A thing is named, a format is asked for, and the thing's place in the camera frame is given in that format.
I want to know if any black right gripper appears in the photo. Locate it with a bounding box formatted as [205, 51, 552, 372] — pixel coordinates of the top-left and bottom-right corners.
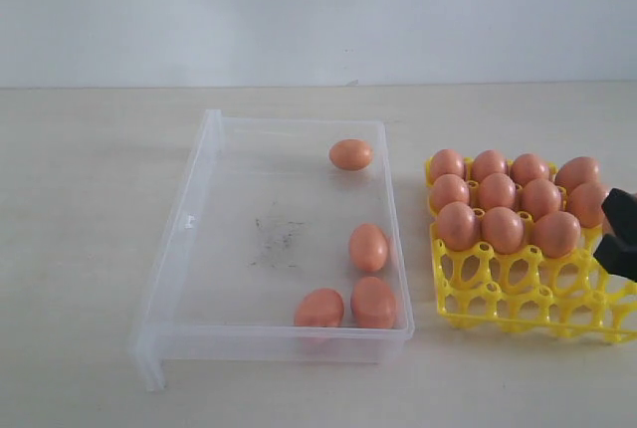
[593, 188, 636, 280]

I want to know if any brown egg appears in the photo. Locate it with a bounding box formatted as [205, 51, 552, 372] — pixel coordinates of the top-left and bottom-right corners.
[566, 181, 610, 228]
[350, 276, 397, 329]
[531, 211, 581, 259]
[478, 173, 517, 211]
[429, 174, 471, 213]
[520, 179, 562, 221]
[481, 207, 525, 255]
[328, 138, 374, 171]
[294, 288, 344, 327]
[348, 223, 389, 273]
[436, 201, 480, 252]
[554, 156, 599, 193]

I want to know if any brown egg placed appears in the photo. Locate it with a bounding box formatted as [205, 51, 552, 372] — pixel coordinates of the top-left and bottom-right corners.
[429, 148, 465, 182]
[471, 149, 509, 183]
[510, 153, 550, 187]

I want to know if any clear plastic tray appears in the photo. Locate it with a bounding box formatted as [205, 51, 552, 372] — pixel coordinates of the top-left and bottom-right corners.
[130, 109, 414, 391]

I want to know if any yellow plastic egg tray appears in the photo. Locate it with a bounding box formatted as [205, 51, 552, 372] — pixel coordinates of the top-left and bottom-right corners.
[428, 155, 636, 342]

